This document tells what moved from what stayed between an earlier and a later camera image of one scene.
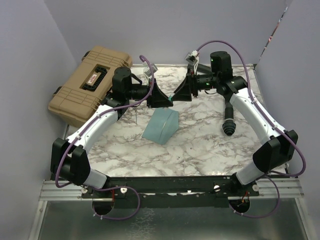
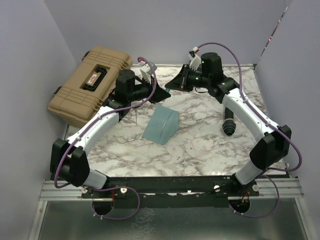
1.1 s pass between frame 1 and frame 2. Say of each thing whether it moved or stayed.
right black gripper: moved
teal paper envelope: stayed
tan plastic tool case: stayed
